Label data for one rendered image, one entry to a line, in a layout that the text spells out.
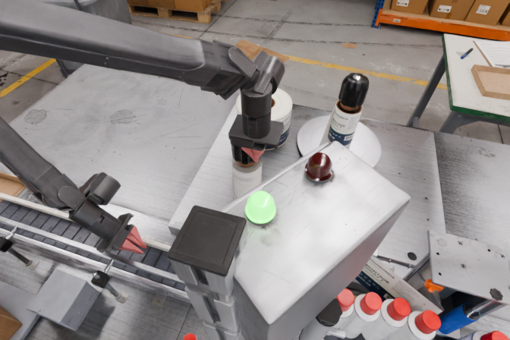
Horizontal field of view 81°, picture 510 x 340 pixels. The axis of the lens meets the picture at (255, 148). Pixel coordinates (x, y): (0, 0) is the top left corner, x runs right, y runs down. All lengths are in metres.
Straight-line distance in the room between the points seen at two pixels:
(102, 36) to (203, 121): 0.92
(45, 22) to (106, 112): 1.08
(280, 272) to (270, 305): 0.02
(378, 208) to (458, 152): 1.14
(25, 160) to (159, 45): 0.43
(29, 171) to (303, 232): 0.63
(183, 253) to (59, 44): 0.30
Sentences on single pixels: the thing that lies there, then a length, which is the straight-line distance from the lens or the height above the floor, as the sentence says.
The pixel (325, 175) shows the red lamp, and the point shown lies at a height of 1.48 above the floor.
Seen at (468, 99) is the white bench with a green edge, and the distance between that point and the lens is 1.78.
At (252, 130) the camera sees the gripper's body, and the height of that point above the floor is 1.31.
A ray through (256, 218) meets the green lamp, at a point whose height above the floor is 1.48.
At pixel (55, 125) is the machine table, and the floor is 0.83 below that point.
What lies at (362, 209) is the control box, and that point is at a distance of 0.28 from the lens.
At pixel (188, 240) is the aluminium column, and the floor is 1.50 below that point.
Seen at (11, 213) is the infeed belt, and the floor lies 0.88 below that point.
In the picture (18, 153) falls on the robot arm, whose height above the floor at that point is 1.24.
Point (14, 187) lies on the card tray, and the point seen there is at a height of 0.83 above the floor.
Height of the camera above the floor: 1.70
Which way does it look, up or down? 48 degrees down
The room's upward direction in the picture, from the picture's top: straight up
